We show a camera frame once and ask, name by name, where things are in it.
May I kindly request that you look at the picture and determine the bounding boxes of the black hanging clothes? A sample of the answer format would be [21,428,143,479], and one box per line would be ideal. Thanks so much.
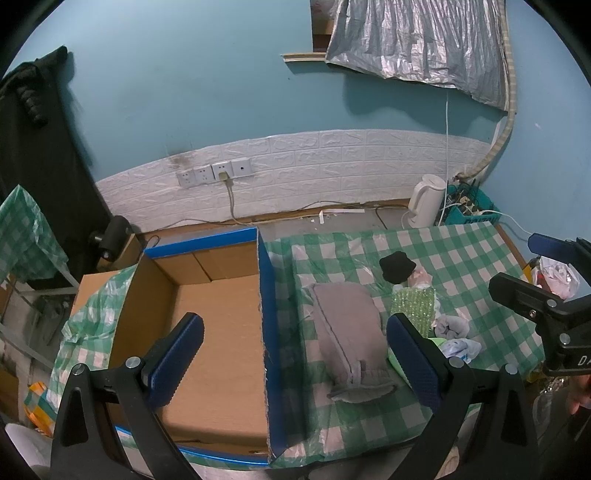
[1,46,111,280]

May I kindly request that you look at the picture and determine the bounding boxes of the green white checkered tablecloth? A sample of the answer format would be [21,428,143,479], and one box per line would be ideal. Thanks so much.
[46,222,544,469]

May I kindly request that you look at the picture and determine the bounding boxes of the teal plastic basket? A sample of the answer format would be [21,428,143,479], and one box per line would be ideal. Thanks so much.
[443,180,501,225]

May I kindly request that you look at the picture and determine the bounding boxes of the beige insulated pipe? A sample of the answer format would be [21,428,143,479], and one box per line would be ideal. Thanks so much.
[454,1,517,182]

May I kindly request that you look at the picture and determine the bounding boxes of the light green foam sheet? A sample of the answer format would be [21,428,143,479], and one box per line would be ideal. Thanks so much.
[387,337,446,386]

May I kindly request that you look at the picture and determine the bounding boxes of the pink white plastic-wrapped bundle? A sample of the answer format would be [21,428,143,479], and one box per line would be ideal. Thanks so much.
[393,266,433,292]

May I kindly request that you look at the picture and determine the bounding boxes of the green glittery knitted cloth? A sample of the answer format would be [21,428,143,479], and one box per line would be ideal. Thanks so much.
[391,287,436,338]

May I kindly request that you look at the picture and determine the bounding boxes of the blue-edged cardboard box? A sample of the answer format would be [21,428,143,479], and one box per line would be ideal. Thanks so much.
[109,227,287,468]

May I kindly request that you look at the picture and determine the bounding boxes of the white plastic bags pile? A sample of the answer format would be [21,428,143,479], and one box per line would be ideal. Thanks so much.
[532,256,580,300]

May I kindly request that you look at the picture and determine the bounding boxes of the white wall socket strip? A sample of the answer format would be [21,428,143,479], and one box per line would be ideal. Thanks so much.
[176,158,254,188]

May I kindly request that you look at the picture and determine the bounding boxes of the black knit hat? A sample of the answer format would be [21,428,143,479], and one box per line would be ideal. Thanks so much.
[379,251,417,285]

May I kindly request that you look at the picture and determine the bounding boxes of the checkered cloth on rack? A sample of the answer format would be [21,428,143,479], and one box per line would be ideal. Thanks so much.
[0,185,68,283]

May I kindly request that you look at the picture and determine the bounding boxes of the white electric kettle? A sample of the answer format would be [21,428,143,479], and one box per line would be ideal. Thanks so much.
[408,174,447,228]

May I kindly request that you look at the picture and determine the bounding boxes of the white bag with blue print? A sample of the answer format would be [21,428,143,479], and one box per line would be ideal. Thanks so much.
[440,338,482,364]

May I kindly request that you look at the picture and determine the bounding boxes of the grey rolled socks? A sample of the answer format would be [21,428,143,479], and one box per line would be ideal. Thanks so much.
[433,315,470,340]

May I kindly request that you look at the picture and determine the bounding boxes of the grey pillow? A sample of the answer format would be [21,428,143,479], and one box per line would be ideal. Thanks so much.
[308,282,401,404]

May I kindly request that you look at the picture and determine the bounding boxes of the silver foil curtain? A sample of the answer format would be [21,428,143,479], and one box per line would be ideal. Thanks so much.
[325,1,509,111]

